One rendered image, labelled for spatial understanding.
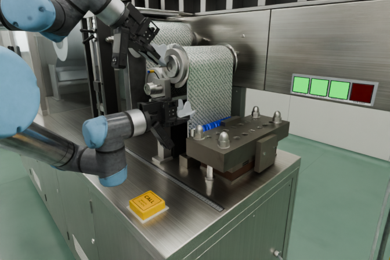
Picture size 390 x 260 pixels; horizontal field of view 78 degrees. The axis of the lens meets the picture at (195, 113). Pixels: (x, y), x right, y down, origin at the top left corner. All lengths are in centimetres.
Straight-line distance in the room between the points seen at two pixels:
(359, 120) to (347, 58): 250
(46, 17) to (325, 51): 76
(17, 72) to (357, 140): 332
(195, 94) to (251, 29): 36
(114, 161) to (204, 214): 27
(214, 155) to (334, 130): 283
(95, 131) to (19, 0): 29
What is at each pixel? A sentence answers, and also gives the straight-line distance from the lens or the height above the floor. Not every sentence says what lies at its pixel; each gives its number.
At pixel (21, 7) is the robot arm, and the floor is 139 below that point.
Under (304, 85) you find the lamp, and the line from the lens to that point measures 92.
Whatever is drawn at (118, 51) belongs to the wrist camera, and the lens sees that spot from 73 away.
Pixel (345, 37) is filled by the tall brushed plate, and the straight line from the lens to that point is 88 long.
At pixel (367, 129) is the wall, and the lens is 336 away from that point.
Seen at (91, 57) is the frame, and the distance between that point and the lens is 110.
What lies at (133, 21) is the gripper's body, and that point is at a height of 139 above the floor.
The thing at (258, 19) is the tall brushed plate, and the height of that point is 141.
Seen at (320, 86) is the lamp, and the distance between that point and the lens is 90.
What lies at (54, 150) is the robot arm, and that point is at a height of 108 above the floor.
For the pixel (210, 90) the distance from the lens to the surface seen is 88.
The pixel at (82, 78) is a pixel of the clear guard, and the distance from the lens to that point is 172.
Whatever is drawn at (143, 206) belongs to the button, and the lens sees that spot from 68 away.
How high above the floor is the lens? 134
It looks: 17 degrees down
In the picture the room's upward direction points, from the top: straight up
